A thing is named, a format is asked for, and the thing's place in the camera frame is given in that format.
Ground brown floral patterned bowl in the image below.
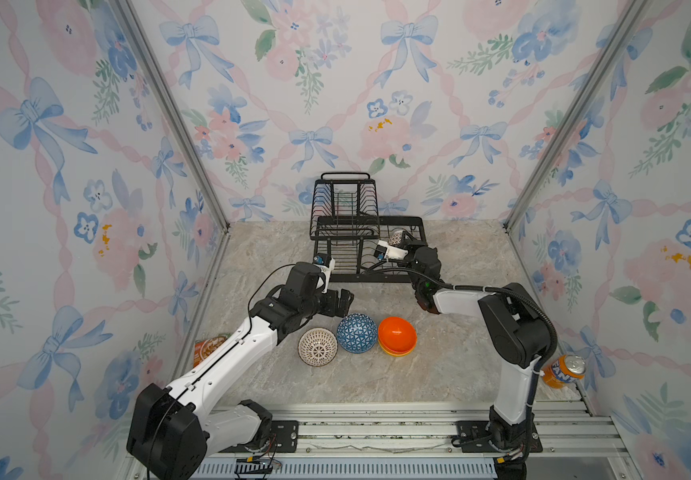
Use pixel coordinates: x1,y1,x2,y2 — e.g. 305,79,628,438
387,228,407,248

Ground blue triangle patterned bowl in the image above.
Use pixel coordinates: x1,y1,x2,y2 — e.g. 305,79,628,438
335,313,379,354

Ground orange plastic bowl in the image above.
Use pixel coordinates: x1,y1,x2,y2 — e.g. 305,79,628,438
379,317,417,351

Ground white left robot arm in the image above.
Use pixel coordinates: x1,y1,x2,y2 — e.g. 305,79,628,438
126,256,355,479

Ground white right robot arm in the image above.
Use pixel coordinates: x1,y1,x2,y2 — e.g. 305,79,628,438
397,240,559,463

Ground white lattice patterned bowl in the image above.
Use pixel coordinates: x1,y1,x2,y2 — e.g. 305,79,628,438
297,328,338,367

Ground yellow plastic bowl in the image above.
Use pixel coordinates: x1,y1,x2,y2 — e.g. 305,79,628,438
381,345,414,358

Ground snack packet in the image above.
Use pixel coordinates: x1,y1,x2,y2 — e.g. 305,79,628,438
192,334,229,367

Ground black wire dish rack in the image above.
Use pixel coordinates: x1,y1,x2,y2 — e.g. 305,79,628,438
309,172,427,284

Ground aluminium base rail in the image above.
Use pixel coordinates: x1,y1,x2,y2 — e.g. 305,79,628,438
118,400,643,480

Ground aluminium frame post right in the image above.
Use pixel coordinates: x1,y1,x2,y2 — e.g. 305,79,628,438
505,0,649,234

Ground aluminium frame post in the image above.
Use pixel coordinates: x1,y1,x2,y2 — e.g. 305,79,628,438
109,0,229,234
505,0,649,234

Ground aluminium frame post left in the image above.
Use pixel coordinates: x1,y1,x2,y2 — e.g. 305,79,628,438
109,0,229,234

